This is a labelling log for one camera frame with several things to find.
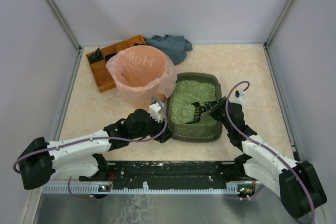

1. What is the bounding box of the black litter scoop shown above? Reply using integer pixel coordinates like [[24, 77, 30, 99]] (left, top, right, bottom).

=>
[[186, 102, 206, 124]]

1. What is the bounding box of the dark litter box tray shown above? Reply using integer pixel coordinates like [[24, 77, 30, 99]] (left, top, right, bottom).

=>
[[167, 72, 222, 143]]

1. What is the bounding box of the pink bag-lined trash bin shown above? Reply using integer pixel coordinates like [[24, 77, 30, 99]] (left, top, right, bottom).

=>
[[106, 45, 177, 103]]

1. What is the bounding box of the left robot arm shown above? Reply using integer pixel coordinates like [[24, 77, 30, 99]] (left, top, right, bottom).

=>
[[13, 109, 172, 190]]

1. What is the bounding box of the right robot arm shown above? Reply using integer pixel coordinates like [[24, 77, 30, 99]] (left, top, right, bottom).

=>
[[204, 97, 327, 219]]

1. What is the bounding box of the large green litter clump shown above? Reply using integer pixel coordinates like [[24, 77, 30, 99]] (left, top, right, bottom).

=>
[[181, 110, 188, 118]]

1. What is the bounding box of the orange compartment tray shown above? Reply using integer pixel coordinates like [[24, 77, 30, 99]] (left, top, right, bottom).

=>
[[86, 35, 146, 93]]

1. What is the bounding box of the blue-grey cloth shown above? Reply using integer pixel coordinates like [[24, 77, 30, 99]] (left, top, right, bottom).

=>
[[144, 35, 193, 65]]

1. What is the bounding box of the dark rolled item middle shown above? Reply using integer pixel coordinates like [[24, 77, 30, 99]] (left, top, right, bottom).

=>
[[105, 54, 116, 62]]

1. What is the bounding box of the dark rolled item far left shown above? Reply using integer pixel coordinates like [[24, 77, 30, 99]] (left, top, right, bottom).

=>
[[88, 48, 103, 64]]

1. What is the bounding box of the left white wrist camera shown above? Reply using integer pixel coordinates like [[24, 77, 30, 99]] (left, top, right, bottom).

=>
[[149, 102, 166, 123]]

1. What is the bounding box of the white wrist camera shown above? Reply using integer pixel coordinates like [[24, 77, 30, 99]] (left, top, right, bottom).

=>
[[149, 102, 166, 123], [231, 90, 246, 105]]

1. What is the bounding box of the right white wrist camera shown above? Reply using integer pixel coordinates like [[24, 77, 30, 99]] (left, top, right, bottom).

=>
[[231, 90, 246, 105]]

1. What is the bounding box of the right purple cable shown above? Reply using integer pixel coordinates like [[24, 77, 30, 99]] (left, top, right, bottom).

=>
[[225, 81, 316, 222]]

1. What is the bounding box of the purple cable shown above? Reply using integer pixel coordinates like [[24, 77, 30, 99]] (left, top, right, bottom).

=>
[[13, 97, 169, 202], [225, 81, 316, 222]]

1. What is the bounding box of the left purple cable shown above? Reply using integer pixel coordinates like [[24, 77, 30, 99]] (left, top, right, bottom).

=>
[[13, 97, 169, 202]]

